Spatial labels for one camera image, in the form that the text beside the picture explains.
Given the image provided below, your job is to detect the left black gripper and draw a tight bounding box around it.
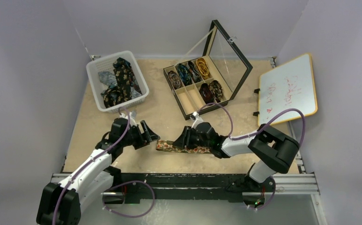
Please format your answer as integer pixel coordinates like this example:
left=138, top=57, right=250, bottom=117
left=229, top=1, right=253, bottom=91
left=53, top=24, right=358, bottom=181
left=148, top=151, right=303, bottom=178
left=120, top=120, right=159, bottom=149

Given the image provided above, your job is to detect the paisley orange green tie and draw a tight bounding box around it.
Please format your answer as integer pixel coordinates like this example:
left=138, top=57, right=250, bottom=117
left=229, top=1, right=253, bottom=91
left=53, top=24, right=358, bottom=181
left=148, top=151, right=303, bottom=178
left=156, top=140, right=211, bottom=154

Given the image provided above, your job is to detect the white plastic basket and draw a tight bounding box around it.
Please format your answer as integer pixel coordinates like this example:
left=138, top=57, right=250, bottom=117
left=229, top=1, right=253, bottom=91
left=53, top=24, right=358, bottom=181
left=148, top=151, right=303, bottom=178
left=86, top=51, right=149, bottom=113

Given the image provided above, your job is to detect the black tie organizer box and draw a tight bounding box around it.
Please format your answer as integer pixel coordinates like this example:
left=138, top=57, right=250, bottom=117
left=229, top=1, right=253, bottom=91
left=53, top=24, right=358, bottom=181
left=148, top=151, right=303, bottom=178
left=163, top=20, right=253, bottom=120

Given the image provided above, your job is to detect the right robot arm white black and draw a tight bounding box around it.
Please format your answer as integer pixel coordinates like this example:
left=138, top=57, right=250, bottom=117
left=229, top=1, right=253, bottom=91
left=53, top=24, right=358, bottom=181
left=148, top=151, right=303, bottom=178
left=173, top=122, right=300, bottom=191

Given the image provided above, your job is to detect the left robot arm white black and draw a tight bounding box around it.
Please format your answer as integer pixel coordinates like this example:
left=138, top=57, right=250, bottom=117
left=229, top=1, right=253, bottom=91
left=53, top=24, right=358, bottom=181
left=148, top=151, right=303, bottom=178
left=36, top=115, right=160, bottom=225

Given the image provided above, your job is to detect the rolled dark red tie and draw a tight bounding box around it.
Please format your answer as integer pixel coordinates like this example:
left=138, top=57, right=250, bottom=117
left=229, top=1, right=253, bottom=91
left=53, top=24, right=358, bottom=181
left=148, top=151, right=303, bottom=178
left=199, top=83, right=214, bottom=104

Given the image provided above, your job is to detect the black floral tie in basket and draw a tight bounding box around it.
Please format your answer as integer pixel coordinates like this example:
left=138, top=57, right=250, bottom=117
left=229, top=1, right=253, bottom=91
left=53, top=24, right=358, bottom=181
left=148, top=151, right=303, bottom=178
left=101, top=57, right=142, bottom=108

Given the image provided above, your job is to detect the rolled brown patterned tie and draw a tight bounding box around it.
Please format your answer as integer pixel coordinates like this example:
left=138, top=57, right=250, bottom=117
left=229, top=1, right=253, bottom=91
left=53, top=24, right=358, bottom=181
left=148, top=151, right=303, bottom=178
left=168, top=70, right=182, bottom=90

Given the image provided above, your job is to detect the rolled brown dotted tie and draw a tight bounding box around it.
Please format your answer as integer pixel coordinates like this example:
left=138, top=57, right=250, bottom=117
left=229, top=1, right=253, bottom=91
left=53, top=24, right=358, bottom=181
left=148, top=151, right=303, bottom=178
left=208, top=80, right=223, bottom=103

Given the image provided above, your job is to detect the rolled blue tie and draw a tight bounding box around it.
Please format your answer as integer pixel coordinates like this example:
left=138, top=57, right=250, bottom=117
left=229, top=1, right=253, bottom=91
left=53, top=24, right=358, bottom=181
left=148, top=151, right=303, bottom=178
left=177, top=64, right=192, bottom=86

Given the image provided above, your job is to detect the rolled dark grey tie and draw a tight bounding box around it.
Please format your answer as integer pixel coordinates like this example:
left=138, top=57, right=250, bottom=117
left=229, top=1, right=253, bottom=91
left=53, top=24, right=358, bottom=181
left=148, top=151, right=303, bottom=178
left=187, top=60, right=202, bottom=83

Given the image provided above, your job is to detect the grey blue tie in basket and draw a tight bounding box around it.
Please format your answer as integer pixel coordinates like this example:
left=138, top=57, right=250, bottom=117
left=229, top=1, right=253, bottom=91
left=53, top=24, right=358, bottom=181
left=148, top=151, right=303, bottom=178
left=98, top=71, right=118, bottom=88

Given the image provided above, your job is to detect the rolled yellow tie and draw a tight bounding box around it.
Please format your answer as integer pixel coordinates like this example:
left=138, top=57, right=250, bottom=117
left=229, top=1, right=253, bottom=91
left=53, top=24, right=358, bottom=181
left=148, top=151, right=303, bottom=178
left=196, top=58, right=210, bottom=80

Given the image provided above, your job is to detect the yellow framed whiteboard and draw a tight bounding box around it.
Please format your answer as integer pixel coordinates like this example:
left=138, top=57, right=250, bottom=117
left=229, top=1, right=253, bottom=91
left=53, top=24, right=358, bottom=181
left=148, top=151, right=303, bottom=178
left=258, top=53, right=318, bottom=125

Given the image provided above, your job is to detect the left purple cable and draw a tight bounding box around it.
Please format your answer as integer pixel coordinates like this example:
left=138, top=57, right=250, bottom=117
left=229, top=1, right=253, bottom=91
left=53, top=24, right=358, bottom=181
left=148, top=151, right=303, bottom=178
left=52, top=107, right=132, bottom=225

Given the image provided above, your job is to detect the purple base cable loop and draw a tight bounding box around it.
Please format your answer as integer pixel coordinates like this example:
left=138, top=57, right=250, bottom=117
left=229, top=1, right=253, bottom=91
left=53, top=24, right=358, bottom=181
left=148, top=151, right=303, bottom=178
left=102, top=179, right=155, bottom=218

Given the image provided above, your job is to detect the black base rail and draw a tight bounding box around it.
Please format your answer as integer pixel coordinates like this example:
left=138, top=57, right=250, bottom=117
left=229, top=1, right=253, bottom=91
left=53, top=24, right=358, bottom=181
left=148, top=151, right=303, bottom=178
left=102, top=173, right=275, bottom=204

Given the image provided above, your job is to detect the aluminium frame rail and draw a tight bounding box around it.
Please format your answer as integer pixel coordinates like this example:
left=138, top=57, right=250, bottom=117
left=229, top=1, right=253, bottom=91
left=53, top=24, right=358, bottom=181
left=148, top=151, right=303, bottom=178
left=47, top=172, right=321, bottom=199

